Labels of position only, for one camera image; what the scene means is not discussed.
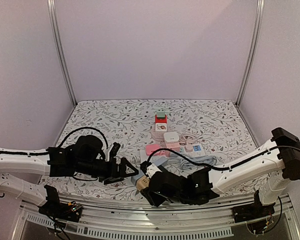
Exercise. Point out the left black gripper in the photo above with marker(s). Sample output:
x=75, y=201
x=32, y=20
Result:
x=112, y=175

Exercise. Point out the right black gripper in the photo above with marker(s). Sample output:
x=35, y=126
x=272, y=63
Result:
x=152, y=186

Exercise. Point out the beige cube socket adapter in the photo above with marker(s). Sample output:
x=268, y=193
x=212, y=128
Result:
x=142, y=183

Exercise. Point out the grey-blue power strip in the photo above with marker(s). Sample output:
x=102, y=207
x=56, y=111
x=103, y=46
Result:
x=161, y=162

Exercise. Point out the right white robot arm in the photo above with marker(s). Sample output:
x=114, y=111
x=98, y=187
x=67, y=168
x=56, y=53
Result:
x=278, y=156

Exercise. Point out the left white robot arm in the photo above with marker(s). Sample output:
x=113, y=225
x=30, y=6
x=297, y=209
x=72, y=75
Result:
x=52, y=162

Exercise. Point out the pink flat plug adapter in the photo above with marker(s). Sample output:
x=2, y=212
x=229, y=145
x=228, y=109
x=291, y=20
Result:
x=150, y=148

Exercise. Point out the pink cube socket adapter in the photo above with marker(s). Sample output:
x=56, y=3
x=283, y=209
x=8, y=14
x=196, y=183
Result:
x=175, y=146

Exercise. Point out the white square plug adapter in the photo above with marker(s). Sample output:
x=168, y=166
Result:
x=171, y=137

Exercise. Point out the red cube socket adapter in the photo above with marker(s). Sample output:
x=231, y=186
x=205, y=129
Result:
x=161, y=120

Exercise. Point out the white power strip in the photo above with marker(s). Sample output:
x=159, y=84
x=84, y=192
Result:
x=189, y=150

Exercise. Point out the white cartoon cube adapter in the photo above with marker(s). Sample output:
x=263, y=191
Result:
x=161, y=127

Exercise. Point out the mint green cube adapter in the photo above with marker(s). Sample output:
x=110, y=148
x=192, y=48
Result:
x=161, y=114

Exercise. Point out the aluminium front rail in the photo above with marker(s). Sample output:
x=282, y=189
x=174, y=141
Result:
x=109, y=219

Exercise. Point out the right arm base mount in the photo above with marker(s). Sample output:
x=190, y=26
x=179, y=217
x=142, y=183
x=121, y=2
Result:
x=252, y=211

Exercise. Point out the right aluminium frame post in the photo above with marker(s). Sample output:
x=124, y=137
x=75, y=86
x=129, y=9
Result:
x=252, y=51

